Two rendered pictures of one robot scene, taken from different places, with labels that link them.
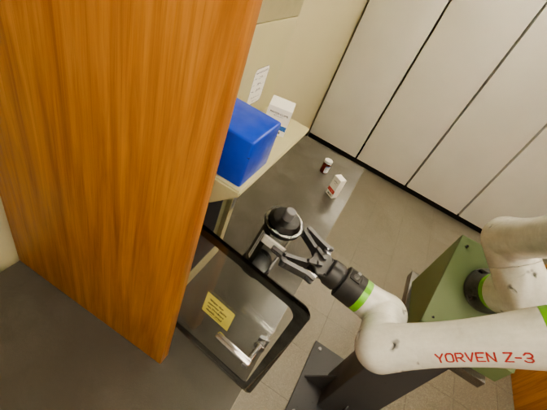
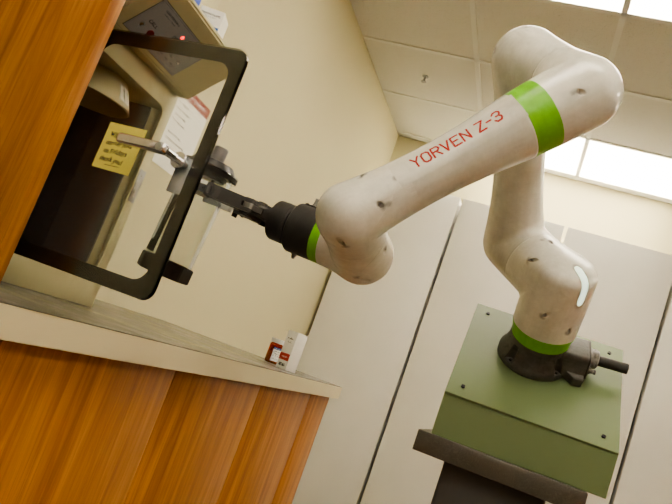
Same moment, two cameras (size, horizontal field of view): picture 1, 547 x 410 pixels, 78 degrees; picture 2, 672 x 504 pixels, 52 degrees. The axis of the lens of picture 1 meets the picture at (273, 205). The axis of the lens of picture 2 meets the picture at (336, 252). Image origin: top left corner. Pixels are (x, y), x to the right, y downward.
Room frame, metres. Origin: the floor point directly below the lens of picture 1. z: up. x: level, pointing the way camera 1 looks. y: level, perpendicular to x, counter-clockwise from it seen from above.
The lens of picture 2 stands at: (-0.62, -0.46, 1.00)
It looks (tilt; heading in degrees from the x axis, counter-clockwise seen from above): 9 degrees up; 6
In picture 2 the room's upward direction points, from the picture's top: 20 degrees clockwise
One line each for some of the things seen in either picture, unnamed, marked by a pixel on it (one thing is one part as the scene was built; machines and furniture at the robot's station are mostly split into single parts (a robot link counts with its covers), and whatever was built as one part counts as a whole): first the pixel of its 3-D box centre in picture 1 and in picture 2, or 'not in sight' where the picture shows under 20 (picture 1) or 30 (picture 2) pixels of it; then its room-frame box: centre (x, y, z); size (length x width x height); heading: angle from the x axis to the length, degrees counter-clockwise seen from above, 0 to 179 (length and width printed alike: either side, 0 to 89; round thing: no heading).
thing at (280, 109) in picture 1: (278, 115); (209, 28); (0.65, 0.07, 1.54); 0.05 x 0.05 x 0.06; 5
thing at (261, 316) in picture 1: (220, 313); (123, 153); (0.39, 0.01, 1.19); 0.30 x 0.01 x 0.40; 71
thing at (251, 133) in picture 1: (236, 140); not in sight; (0.48, 0.10, 1.55); 0.10 x 0.10 x 0.09; 79
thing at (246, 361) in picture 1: (238, 344); (150, 148); (0.34, -0.05, 1.20); 0.10 x 0.05 x 0.03; 71
